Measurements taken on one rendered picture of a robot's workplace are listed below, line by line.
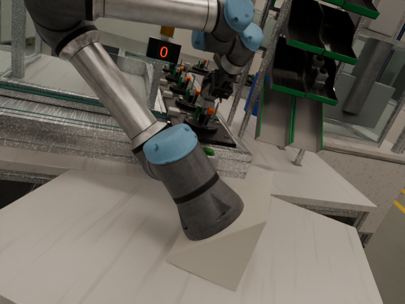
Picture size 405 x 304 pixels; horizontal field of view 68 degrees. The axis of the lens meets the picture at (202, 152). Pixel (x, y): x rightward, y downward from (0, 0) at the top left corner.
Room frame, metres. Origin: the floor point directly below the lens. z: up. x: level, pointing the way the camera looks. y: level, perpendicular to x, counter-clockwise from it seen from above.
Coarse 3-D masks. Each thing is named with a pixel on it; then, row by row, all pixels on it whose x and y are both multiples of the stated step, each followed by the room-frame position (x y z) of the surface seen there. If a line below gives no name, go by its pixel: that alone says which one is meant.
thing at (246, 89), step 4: (164, 64) 2.48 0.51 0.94; (168, 64) 2.49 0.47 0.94; (184, 68) 2.53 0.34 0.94; (192, 76) 2.30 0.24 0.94; (196, 76) 2.31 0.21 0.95; (200, 76) 2.32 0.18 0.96; (204, 76) 2.34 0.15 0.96; (196, 80) 2.31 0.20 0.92; (200, 80) 2.32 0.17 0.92; (200, 84) 2.32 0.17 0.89; (236, 84) 2.42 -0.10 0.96; (244, 88) 2.44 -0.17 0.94; (248, 88) 2.45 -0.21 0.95; (244, 92) 2.45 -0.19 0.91; (248, 92) 2.46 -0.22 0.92; (232, 96) 2.42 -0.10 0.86; (244, 96) 2.46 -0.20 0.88
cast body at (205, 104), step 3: (210, 90) 1.12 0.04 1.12; (207, 93) 1.11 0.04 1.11; (207, 96) 1.11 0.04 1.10; (210, 96) 1.11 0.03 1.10; (201, 99) 1.13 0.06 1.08; (204, 99) 1.10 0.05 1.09; (207, 99) 1.11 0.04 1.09; (210, 99) 1.11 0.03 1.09; (213, 99) 1.12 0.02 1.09; (201, 102) 1.12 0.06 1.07; (204, 102) 1.09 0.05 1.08; (207, 102) 1.10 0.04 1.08; (210, 102) 1.10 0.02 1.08; (213, 102) 1.11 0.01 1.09; (201, 105) 1.11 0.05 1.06; (204, 105) 1.09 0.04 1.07; (207, 105) 1.10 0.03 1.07; (210, 105) 1.10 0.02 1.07; (213, 105) 1.11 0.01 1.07; (213, 108) 1.11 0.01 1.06
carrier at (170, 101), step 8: (168, 96) 1.41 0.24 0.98; (192, 96) 1.36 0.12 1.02; (168, 104) 1.29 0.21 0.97; (176, 104) 1.33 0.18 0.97; (184, 104) 1.30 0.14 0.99; (192, 104) 1.31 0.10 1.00; (200, 104) 1.38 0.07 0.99; (184, 112) 1.25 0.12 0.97; (192, 112) 1.29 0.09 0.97; (216, 120) 1.29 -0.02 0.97
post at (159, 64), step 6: (162, 36) 1.19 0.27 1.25; (156, 60) 1.19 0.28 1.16; (162, 60) 1.20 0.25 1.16; (156, 66) 1.19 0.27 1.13; (162, 66) 1.20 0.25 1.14; (156, 72) 1.19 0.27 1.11; (156, 78) 1.20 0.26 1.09; (156, 84) 1.20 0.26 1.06; (150, 90) 1.19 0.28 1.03; (156, 90) 1.20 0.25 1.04; (150, 96) 1.19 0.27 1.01; (156, 96) 1.20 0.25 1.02; (150, 102) 1.19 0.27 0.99
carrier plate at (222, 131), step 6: (180, 114) 1.21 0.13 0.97; (168, 120) 1.14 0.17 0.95; (174, 120) 1.11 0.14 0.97; (180, 120) 1.13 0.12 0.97; (222, 126) 1.22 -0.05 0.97; (198, 132) 1.06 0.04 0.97; (216, 132) 1.12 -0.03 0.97; (222, 132) 1.14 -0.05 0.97; (198, 138) 1.01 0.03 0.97; (204, 138) 1.02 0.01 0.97; (210, 138) 1.04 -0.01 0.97; (216, 138) 1.05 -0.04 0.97; (222, 138) 1.07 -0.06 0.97; (216, 144) 1.03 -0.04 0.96; (222, 144) 1.04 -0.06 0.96; (228, 144) 1.05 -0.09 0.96; (234, 144) 1.05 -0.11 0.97
